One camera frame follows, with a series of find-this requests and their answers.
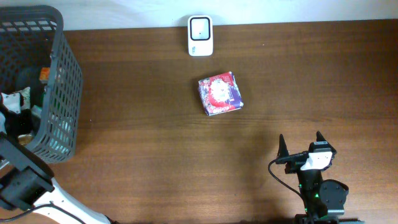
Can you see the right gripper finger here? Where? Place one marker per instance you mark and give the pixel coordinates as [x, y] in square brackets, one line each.
[319, 137]
[282, 151]

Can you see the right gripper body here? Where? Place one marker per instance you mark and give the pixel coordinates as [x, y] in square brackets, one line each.
[292, 167]

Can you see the small orange tissue pack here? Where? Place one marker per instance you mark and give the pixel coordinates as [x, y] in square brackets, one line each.
[44, 74]

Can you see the red purple pad package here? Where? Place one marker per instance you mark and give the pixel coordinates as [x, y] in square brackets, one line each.
[220, 94]

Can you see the white floral cream tube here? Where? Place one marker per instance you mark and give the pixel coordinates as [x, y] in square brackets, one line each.
[25, 139]

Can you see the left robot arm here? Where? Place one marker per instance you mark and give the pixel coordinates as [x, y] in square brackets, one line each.
[31, 187]

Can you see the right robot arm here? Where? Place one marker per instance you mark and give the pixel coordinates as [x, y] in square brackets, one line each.
[323, 199]

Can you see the white barcode scanner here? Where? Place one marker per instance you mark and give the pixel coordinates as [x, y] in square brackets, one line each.
[200, 36]

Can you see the dark grey plastic basket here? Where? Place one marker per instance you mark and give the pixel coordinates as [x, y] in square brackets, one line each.
[32, 37]

